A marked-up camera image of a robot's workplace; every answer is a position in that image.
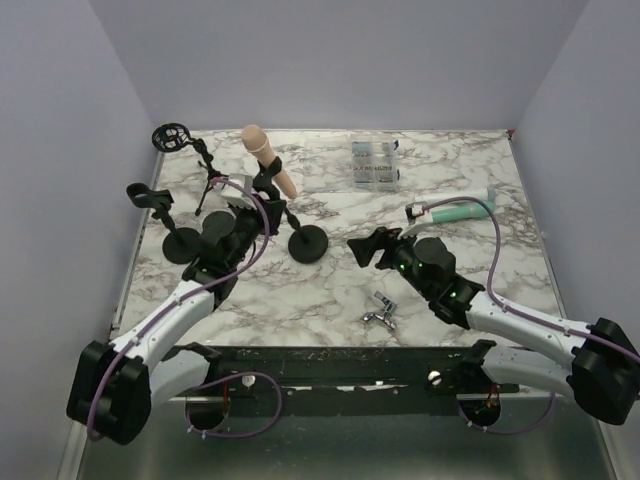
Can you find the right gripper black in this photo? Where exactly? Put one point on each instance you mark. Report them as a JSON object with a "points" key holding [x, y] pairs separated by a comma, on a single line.
{"points": [[382, 237]]}

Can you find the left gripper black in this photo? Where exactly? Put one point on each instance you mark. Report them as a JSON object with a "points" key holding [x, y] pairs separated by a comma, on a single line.
{"points": [[274, 211]]}

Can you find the black tall round-base stand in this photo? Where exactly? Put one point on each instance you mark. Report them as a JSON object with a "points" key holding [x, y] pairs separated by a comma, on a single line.
{"points": [[308, 243]]}

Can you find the peach microphone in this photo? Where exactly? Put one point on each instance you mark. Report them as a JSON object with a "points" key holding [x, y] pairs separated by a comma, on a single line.
{"points": [[256, 142]]}

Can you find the green microphone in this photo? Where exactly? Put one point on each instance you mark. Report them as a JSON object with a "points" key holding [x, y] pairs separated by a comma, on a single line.
{"points": [[461, 211]]}

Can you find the white microphone grey mesh head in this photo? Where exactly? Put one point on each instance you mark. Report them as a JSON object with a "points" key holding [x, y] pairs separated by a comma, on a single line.
{"points": [[487, 193]]}

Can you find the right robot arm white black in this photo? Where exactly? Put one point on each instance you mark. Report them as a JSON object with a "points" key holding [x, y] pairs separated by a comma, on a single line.
{"points": [[594, 364]]}

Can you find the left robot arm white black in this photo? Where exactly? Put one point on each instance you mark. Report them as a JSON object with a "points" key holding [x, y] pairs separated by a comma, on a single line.
{"points": [[117, 383]]}

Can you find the chrome faucet tap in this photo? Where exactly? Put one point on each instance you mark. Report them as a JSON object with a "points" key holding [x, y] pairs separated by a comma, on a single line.
{"points": [[385, 314]]}

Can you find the clear plastic screw box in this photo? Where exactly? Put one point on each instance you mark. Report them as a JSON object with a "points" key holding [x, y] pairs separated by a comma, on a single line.
{"points": [[350, 163]]}

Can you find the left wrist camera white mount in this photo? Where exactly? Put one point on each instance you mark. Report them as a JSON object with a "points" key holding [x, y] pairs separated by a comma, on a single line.
{"points": [[236, 190]]}

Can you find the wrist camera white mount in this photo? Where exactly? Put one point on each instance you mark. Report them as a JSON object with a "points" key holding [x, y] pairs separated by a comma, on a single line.
{"points": [[419, 217], [236, 190]]}

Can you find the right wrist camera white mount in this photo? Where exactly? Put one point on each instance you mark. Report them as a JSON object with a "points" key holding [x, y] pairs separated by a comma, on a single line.
{"points": [[419, 217]]}

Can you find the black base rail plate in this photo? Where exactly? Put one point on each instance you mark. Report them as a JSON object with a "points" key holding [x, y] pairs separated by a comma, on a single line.
{"points": [[255, 382]]}

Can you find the aluminium frame rail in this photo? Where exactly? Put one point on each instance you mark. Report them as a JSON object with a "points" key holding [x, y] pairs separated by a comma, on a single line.
{"points": [[112, 317]]}

